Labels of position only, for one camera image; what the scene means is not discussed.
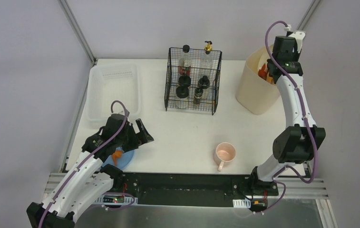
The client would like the clear glass oil bottle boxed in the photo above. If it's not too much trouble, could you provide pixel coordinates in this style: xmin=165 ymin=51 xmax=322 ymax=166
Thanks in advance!
xmin=200 ymin=41 xmax=213 ymax=78

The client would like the black wire basket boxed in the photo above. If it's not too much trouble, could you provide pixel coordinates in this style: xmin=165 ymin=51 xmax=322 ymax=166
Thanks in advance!
xmin=164 ymin=47 xmax=223 ymax=115

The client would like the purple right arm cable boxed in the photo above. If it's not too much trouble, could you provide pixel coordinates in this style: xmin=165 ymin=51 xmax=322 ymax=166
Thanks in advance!
xmin=239 ymin=20 xmax=321 ymax=218

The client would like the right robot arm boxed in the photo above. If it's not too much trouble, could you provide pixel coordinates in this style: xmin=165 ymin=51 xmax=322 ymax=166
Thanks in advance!
xmin=249 ymin=32 xmax=326 ymax=189

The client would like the cream round plate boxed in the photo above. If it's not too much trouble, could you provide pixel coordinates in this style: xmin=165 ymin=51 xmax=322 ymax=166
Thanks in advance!
xmin=257 ymin=52 xmax=270 ymax=70

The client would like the red shrimp head piece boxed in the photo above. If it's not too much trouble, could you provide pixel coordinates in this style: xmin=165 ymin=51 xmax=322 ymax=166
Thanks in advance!
xmin=257 ymin=64 xmax=268 ymax=80

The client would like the pink mug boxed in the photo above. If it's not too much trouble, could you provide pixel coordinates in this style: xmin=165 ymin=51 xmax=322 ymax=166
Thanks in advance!
xmin=213 ymin=142 xmax=236 ymax=172

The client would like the black lid seasoning shaker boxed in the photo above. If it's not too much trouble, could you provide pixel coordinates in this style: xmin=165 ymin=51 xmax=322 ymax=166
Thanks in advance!
xmin=178 ymin=75 xmax=192 ymax=87

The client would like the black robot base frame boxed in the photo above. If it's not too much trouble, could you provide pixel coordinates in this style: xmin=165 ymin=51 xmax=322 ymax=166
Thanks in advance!
xmin=72 ymin=171 xmax=281 ymax=211

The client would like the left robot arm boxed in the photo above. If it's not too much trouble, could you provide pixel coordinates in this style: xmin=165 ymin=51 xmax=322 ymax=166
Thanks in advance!
xmin=26 ymin=114 xmax=154 ymax=228

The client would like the red label vinegar bottle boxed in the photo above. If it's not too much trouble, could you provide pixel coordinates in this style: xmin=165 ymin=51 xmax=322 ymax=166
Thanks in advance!
xmin=178 ymin=45 xmax=192 ymax=76

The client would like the small dark pepper jar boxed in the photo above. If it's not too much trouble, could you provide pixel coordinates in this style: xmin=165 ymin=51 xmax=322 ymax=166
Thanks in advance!
xmin=193 ymin=87 xmax=204 ymax=105

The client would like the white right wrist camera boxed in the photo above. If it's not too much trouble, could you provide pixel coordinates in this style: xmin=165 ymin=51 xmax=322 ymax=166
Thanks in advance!
xmin=284 ymin=25 xmax=306 ymax=52

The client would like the salmon slice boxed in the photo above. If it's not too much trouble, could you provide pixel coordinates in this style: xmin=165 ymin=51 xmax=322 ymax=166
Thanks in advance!
xmin=266 ymin=76 xmax=274 ymax=85

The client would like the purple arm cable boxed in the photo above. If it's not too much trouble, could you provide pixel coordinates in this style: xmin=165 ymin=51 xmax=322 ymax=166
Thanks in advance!
xmin=38 ymin=100 xmax=136 ymax=228
xmin=239 ymin=20 xmax=321 ymax=218

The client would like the blue round plate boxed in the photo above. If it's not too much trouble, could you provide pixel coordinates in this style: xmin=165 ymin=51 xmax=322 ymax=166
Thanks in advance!
xmin=101 ymin=148 xmax=135 ymax=170

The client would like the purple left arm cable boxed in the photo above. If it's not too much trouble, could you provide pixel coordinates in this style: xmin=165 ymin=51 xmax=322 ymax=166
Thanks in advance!
xmin=38 ymin=100 xmax=136 ymax=228

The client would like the black lid granule shaker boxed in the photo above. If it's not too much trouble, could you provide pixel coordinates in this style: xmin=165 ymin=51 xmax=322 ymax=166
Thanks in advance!
xmin=175 ymin=86 xmax=189 ymax=100

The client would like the cream waste bin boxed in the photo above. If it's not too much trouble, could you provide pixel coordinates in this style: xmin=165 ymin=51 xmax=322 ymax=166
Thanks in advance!
xmin=235 ymin=46 xmax=280 ymax=115

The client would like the black lid white shaker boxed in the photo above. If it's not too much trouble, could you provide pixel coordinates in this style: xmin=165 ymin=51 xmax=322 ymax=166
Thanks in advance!
xmin=197 ymin=75 xmax=210 ymax=90

